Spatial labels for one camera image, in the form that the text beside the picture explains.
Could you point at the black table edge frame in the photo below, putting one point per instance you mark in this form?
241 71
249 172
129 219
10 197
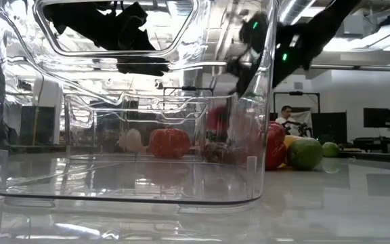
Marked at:
367 156

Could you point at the horizontal metal bar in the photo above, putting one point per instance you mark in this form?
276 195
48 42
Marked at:
367 67

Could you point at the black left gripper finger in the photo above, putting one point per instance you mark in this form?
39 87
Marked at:
144 67

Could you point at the white hanging cloth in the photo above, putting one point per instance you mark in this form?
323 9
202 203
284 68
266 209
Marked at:
305 117

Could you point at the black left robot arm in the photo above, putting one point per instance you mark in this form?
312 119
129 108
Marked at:
80 23

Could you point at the white garlic bulb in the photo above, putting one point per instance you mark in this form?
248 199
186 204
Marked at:
132 140

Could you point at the black cabinet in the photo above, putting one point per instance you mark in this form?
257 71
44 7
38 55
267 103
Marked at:
42 125

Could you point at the clear plastic bin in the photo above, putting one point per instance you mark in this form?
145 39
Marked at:
130 189
181 112

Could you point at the red bell pepper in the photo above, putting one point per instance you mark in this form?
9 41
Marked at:
275 145

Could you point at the low black desk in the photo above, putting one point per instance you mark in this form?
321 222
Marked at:
374 140

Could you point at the black partition panel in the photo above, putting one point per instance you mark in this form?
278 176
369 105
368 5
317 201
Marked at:
330 125

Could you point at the black stand frame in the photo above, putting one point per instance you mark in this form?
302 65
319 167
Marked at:
296 93

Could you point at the red tomato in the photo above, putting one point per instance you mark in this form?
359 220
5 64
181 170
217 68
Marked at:
169 142

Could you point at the small black robot arm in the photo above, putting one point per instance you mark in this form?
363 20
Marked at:
300 128

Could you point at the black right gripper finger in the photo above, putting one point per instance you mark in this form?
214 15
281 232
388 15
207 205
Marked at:
246 84
237 69

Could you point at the green lime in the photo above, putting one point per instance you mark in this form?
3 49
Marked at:
330 149
305 154

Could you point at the person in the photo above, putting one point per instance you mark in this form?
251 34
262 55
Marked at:
285 113

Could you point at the black monitor screen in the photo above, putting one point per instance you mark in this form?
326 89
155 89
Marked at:
378 117

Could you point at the silver ceiling duct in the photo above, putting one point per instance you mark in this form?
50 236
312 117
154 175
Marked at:
291 10

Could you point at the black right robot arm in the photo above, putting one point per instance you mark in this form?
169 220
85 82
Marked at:
330 17

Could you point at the large yellow lemon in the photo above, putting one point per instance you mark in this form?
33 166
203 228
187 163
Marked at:
291 140

